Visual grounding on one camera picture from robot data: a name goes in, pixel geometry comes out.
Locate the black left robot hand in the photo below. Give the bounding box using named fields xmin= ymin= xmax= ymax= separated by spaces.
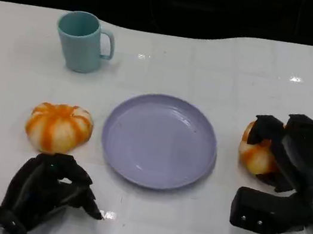
xmin=0 ymin=144 xmax=114 ymax=234

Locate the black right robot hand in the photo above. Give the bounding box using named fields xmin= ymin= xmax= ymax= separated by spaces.
xmin=240 ymin=106 xmax=313 ymax=200

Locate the orange white toy bread roll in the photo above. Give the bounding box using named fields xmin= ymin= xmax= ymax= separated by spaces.
xmin=234 ymin=119 xmax=287 ymax=179
xmin=21 ymin=97 xmax=97 ymax=161

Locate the lilac plate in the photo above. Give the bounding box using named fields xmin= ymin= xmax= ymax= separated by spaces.
xmin=93 ymin=85 xmax=226 ymax=199

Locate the pale green mug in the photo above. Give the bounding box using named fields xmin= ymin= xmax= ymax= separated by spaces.
xmin=50 ymin=7 xmax=121 ymax=78

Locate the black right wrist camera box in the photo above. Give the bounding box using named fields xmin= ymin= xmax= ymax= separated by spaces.
xmin=227 ymin=184 xmax=313 ymax=234

